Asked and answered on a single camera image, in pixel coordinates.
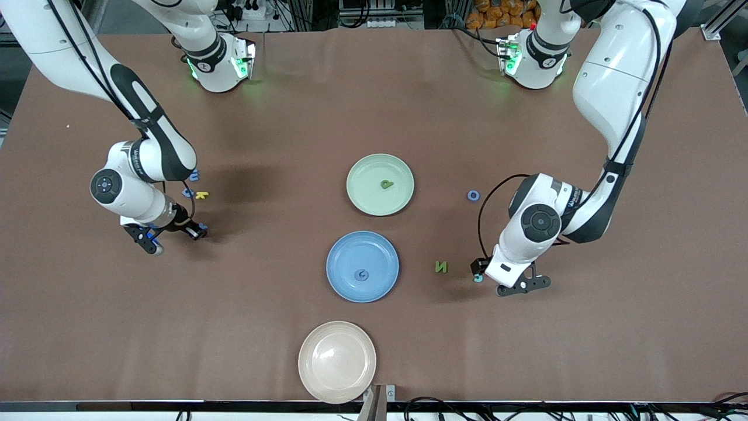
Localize blue plate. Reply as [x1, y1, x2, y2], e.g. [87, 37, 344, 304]
[325, 230, 400, 303]

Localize light green plate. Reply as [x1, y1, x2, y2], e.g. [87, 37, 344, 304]
[346, 153, 415, 217]

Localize black table edge strip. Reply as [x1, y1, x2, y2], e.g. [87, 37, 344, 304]
[0, 401, 748, 413]

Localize beige plate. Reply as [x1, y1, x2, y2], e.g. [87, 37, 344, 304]
[297, 320, 378, 405]

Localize white power strip with plugs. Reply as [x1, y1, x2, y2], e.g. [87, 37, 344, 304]
[225, 0, 272, 21]

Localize pile of orange objects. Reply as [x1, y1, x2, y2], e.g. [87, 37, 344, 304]
[466, 0, 541, 30]

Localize plain white power strip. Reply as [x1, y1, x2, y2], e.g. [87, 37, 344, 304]
[363, 16, 410, 30]

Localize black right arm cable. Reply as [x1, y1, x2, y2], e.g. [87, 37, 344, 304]
[47, 0, 196, 223]

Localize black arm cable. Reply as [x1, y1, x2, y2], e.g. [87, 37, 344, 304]
[477, 0, 673, 261]
[47, 0, 196, 223]

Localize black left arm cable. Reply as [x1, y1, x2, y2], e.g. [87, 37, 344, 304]
[477, 0, 673, 261]

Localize tangled black cables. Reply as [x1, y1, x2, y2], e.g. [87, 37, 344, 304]
[403, 393, 748, 421]

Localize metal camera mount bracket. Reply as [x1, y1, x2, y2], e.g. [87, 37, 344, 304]
[358, 384, 396, 421]

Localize aluminium frame post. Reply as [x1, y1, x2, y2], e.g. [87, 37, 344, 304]
[703, 0, 748, 42]

